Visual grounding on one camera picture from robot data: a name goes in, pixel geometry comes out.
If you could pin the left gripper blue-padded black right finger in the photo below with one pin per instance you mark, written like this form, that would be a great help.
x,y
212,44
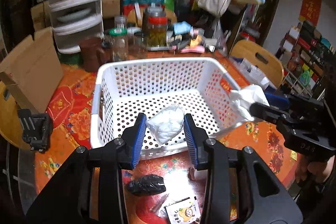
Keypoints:
x,y
214,157

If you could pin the white plastic-wrapped soft packet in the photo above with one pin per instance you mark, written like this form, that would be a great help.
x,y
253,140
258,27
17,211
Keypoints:
x,y
166,124

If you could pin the black plastic-wrapped bundle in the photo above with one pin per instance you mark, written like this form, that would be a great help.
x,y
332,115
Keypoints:
x,y
148,185

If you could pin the red-lid pickle jar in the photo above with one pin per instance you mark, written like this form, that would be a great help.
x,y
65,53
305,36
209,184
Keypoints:
x,y
154,25

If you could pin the brown cardboard box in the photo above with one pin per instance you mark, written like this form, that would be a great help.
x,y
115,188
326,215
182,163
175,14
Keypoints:
x,y
32,71

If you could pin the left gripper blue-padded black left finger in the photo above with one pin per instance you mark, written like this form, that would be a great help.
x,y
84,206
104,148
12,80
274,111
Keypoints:
x,y
117,155

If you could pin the wooden chair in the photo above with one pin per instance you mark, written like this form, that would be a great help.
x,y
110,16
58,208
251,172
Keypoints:
x,y
11,128
261,58

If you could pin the red floral tablecloth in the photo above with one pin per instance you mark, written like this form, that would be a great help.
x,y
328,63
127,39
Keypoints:
x,y
70,109

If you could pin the left wooden chair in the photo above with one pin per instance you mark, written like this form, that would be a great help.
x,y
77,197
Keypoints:
x,y
11,128

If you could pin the wooden chair back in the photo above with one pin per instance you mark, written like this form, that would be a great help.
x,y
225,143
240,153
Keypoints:
x,y
261,58

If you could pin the white cartoon tissue packet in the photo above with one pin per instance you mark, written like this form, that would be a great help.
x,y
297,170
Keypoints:
x,y
184,211

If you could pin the brown ceramic mug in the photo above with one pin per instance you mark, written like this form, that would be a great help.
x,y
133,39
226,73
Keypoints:
x,y
94,54

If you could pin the white perforated plastic basket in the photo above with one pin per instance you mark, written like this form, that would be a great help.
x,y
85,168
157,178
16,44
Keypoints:
x,y
200,86

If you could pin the shelf with boxes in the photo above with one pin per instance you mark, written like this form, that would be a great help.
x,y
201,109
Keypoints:
x,y
304,54

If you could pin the person's right hand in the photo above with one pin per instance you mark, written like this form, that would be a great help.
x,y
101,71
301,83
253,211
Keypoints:
x,y
323,173

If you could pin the green-lid glass jar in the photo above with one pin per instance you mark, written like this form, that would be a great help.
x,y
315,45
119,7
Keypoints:
x,y
119,41

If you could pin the red wall couplet poster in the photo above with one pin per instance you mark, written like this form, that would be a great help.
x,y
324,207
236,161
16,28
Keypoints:
x,y
310,11

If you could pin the black mount device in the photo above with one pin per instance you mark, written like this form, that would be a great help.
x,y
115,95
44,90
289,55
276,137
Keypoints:
x,y
37,129

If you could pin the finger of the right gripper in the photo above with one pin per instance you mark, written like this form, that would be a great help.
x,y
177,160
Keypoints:
x,y
280,102
264,112

